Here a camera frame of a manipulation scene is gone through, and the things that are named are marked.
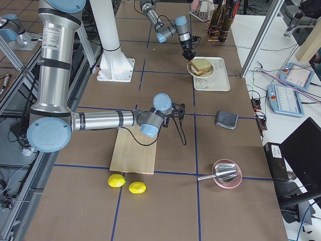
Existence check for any yellow lemon near board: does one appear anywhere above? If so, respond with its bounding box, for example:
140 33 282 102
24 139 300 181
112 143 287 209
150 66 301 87
107 174 126 188

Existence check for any dark wine bottle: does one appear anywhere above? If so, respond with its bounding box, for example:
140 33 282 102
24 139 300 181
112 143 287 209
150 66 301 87
208 0 226 38
218 1 239 42

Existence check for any white pillar mount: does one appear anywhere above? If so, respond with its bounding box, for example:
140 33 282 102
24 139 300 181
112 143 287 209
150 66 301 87
90 0 135 82

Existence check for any teach pendant near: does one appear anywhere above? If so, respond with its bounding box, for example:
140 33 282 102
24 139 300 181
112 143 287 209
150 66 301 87
267 84 304 117

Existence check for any dark wine bottle front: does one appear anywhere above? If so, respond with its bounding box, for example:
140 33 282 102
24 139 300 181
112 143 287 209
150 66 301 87
218 1 239 42

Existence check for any aluminium frame post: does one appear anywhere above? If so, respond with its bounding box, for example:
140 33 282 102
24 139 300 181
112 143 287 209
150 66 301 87
240 0 285 78

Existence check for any white plate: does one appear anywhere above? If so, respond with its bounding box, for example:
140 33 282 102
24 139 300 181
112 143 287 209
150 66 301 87
187 59 214 77

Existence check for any pink bowl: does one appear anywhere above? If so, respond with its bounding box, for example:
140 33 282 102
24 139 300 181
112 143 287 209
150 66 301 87
212 159 243 189

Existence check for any wooden cutting board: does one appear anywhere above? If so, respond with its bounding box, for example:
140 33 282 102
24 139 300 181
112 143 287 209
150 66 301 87
109 126 156 174

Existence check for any metal scoop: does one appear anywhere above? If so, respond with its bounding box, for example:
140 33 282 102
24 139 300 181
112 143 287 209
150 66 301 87
197 163 240 183

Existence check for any teach pendant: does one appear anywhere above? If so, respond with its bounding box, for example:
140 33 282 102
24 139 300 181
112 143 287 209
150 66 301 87
279 62 314 91
267 84 304 117

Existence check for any dark wine bottle middle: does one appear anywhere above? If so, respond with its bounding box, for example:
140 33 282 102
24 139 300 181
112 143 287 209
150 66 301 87
208 0 226 38

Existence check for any water bottle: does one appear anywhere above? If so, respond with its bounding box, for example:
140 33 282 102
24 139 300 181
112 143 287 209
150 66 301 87
283 11 304 37

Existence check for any bread slice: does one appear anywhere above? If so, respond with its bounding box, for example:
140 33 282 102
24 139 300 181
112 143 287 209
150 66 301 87
189 65 213 76
189 58 213 70

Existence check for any teach pendant far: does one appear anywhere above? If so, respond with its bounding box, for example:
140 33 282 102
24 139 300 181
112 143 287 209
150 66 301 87
279 62 314 91

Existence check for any yellow lemon far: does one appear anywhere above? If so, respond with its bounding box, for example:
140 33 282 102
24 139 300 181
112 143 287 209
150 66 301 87
128 182 146 194

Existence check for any grey folded cloth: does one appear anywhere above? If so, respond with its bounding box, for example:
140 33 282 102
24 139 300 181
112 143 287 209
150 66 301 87
216 110 239 130

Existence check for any white serving tray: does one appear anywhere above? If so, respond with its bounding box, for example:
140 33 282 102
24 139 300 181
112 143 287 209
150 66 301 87
187 57 230 91

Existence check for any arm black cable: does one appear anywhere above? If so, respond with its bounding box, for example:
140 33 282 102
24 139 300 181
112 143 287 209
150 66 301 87
122 115 187 147

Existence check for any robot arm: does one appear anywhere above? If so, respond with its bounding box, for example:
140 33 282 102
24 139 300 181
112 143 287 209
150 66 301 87
27 1 185 153
139 1 201 61

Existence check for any clear rod with stand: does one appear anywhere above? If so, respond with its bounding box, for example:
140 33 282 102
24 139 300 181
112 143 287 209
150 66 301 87
259 70 321 104

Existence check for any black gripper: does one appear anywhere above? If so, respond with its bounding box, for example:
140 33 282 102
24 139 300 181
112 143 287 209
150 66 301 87
181 36 201 61
162 103 185 127

